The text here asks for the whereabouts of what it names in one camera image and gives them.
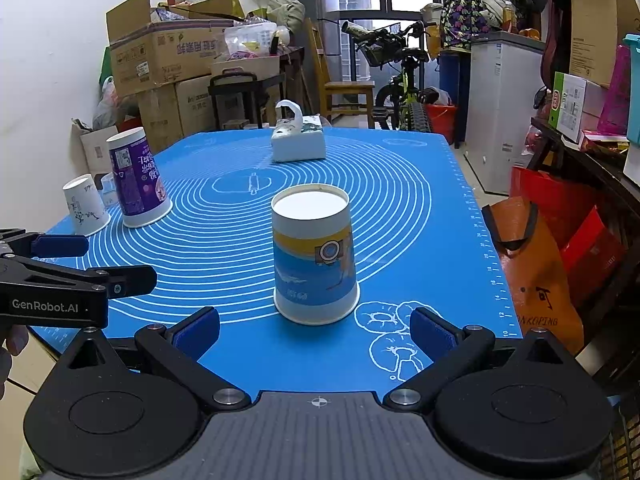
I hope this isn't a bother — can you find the green and white box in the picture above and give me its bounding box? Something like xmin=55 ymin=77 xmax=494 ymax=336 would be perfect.
xmin=548 ymin=70 xmax=609 ymax=144

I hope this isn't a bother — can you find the red plastic bucket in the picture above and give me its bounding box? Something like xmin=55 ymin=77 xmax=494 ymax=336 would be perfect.
xmin=424 ymin=103 xmax=459 ymax=146

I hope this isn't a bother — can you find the purple paper cup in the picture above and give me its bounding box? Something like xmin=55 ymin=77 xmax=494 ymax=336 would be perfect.
xmin=107 ymin=127 xmax=174 ymax=230

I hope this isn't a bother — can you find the small white cardboard box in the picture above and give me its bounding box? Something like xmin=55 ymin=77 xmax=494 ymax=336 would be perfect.
xmin=71 ymin=118 xmax=121 ymax=177

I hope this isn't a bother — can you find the tall cardboard box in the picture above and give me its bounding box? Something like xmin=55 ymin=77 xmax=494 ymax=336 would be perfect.
xmin=568 ymin=0 xmax=640 ymax=89

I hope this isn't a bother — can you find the pink plastic bag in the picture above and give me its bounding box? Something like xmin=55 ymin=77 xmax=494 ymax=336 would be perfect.
xmin=597 ymin=44 xmax=632 ymax=136

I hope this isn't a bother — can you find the wooden chair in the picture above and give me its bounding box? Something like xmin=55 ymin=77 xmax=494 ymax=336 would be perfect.
xmin=304 ymin=17 xmax=376 ymax=129

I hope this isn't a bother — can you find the small clear plastic cup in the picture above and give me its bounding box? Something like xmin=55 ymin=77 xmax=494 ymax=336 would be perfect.
xmin=100 ymin=172 xmax=119 ymax=206

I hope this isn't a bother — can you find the large open cardboard box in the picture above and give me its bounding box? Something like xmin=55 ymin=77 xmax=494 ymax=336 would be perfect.
xmin=105 ymin=0 xmax=237 ymax=99

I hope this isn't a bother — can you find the person's left hand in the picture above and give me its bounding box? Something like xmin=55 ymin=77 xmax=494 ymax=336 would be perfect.
xmin=0 ymin=324 xmax=30 ymax=402

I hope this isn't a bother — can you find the colourful patterned cloth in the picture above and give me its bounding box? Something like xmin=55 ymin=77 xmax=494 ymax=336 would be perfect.
xmin=439 ymin=0 xmax=489 ymax=52

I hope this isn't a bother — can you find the beige cardboard box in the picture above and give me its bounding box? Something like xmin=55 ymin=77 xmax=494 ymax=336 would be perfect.
xmin=209 ymin=54 xmax=281 ymax=81

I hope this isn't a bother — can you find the orange shopping bag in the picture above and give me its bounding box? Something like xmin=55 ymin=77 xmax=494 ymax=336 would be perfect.
xmin=481 ymin=194 xmax=585 ymax=357

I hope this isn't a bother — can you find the white chest freezer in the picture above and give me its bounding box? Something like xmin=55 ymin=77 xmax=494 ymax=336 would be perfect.
xmin=464 ymin=30 xmax=547 ymax=196

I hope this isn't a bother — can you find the black and green bicycle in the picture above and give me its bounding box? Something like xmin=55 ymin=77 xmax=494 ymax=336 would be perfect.
xmin=341 ymin=19 xmax=454 ymax=134

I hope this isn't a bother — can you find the dark wooden side table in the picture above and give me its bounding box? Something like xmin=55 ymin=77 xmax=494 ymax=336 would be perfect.
xmin=529 ymin=117 xmax=640 ymax=391

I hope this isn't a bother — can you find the black utility cart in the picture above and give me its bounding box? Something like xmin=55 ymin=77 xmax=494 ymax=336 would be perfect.
xmin=207 ymin=70 xmax=274 ymax=132

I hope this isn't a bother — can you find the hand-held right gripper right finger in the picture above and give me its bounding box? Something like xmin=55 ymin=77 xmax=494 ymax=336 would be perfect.
xmin=382 ymin=306 xmax=577 ymax=414

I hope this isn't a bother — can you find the blue and yellow paper cup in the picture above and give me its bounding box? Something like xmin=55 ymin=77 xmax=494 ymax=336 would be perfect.
xmin=271 ymin=183 xmax=361 ymax=325

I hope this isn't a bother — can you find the teal plastic container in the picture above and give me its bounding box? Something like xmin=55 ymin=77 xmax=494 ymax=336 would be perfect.
xmin=622 ymin=33 xmax=640 ymax=147

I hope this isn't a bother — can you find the blue silicone baking mat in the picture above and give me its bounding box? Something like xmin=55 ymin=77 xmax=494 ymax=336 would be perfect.
xmin=29 ymin=127 xmax=524 ymax=395

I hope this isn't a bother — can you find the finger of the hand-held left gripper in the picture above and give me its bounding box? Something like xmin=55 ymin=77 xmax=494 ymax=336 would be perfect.
xmin=0 ymin=228 xmax=90 ymax=260
xmin=0 ymin=255 xmax=159 ymax=297

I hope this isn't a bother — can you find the clear plastic bag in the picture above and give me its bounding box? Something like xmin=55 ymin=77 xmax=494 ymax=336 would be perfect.
xmin=223 ymin=21 xmax=279 ymax=62

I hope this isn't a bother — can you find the brown cardboard box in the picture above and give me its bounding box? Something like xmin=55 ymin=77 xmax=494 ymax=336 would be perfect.
xmin=135 ymin=74 xmax=217 ymax=155

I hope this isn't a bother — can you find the white plastic bag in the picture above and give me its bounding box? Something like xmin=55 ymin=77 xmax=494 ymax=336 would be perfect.
xmin=92 ymin=75 xmax=122 ymax=131

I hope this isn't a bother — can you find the small white paper cup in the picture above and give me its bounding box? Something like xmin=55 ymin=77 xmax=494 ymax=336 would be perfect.
xmin=62 ymin=173 xmax=111 ymax=237

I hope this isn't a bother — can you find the white tissue pack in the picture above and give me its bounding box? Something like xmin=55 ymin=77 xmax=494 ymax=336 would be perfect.
xmin=270 ymin=99 xmax=327 ymax=163

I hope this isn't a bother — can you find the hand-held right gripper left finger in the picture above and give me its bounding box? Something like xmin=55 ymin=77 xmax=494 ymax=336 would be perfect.
xmin=64 ymin=306 xmax=252 ymax=414

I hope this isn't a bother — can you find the red shopping bag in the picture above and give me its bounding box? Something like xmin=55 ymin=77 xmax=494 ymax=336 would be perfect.
xmin=508 ymin=164 xmax=632 ymax=307

